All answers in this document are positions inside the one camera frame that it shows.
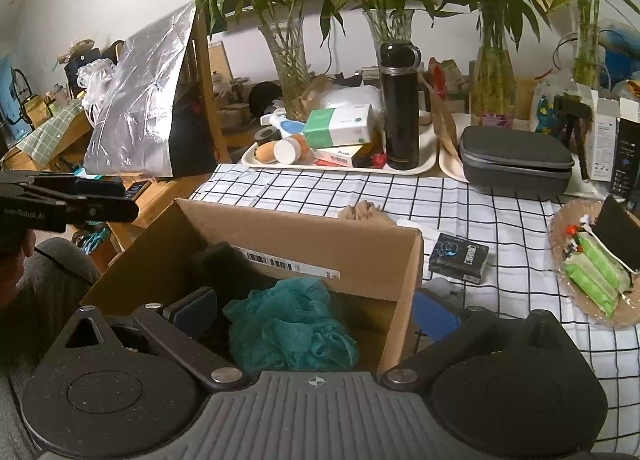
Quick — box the black tissue pack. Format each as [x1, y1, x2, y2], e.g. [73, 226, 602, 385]
[428, 232, 489, 284]

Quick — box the teal mesh bath sponge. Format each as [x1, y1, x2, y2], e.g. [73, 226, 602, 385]
[222, 278, 359, 376]

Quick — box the brown drawstring pouch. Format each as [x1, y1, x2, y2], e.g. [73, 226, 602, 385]
[337, 200, 396, 227]

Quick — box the green wet wipes pack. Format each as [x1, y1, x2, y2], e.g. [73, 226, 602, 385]
[563, 230, 632, 318]

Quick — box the checked tablecloth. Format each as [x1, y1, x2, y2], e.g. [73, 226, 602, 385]
[191, 164, 639, 454]

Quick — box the cardboard box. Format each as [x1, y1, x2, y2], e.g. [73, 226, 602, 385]
[84, 200, 423, 373]

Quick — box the silver foil bag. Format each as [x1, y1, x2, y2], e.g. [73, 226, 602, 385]
[84, 2, 196, 177]

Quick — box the wooden side table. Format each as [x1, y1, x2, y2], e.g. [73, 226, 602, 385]
[107, 174, 210, 254]

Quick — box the grey zip case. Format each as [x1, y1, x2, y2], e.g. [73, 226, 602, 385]
[458, 126, 574, 195]

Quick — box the white tray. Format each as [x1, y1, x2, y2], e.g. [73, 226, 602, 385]
[240, 110, 440, 177]

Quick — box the black pouch on plate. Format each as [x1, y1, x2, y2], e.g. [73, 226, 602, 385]
[593, 195, 640, 271]

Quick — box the red white flat box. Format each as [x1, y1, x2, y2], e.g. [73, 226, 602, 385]
[312, 145, 374, 168]

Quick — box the white cap bottle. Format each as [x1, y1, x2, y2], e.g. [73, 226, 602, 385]
[273, 134, 309, 165]

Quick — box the green white tissue box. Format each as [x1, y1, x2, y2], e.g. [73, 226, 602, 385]
[303, 104, 374, 149]

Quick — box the black product box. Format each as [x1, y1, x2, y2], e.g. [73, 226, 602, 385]
[610, 119, 640, 200]

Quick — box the white product box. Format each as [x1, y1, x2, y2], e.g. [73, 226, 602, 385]
[577, 84, 620, 183]

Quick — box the small black tripod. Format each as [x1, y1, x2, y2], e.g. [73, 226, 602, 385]
[554, 94, 592, 181]

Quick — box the glass vase with bamboo right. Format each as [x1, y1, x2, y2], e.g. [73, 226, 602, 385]
[470, 4, 516, 128]

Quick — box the glass vase with bamboo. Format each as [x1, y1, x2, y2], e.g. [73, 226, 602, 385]
[470, 4, 516, 128]
[362, 9, 414, 49]
[259, 18, 311, 122]

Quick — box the black thermos bottle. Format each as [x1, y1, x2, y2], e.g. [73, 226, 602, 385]
[378, 40, 421, 171]

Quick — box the glass vase with bamboo left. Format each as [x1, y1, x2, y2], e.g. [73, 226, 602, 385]
[259, 18, 311, 122]

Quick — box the glass vase with bamboo middle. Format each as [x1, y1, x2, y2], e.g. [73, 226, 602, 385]
[362, 9, 414, 49]

